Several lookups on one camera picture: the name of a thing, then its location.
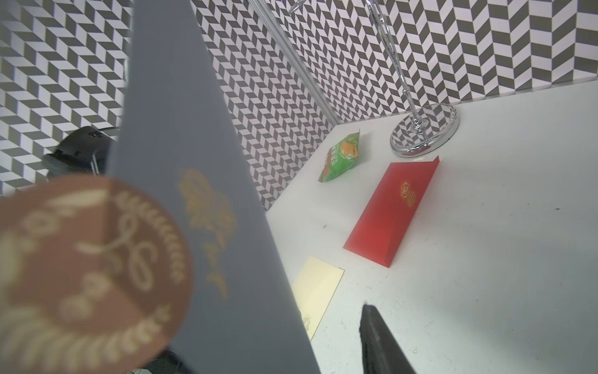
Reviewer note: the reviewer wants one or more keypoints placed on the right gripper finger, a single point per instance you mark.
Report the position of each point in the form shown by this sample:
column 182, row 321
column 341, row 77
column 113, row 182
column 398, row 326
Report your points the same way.
column 381, row 354

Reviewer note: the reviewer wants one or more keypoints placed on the cream yellow envelope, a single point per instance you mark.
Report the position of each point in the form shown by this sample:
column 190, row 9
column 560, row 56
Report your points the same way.
column 313, row 291

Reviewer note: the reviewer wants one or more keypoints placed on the red envelope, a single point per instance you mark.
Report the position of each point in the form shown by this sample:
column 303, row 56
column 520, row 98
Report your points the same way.
column 384, row 222

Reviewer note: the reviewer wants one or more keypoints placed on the dark grey envelope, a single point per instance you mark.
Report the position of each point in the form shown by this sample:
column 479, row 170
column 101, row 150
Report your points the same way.
column 169, row 249

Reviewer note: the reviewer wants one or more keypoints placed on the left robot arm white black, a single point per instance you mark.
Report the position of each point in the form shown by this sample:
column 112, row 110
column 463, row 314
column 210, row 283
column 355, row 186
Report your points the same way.
column 84, row 151

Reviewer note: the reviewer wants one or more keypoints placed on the green snack bag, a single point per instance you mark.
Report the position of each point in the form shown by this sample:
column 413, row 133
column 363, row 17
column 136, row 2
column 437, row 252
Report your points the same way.
column 341, row 157

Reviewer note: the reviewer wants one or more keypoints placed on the chrome wire stand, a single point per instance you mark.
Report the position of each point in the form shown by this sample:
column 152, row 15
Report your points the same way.
column 353, row 52

